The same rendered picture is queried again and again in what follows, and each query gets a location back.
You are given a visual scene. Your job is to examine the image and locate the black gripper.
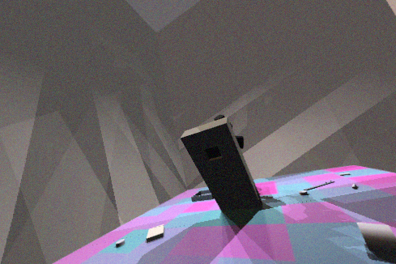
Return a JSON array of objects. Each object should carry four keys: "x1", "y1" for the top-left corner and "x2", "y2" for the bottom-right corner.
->
[{"x1": 236, "y1": 136, "x2": 244, "y2": 149}]

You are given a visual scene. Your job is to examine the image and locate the shallow grey square tray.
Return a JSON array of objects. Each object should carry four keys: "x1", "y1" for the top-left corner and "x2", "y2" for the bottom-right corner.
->
[{"x1": 191, "y1": 189, "x2": 214, "y2": 202}]

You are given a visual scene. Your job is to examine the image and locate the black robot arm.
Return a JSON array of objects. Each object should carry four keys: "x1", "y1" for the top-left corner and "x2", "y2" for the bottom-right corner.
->
[{"x1": 214, "y1": 115, "x2": 224, "y2": 121}]

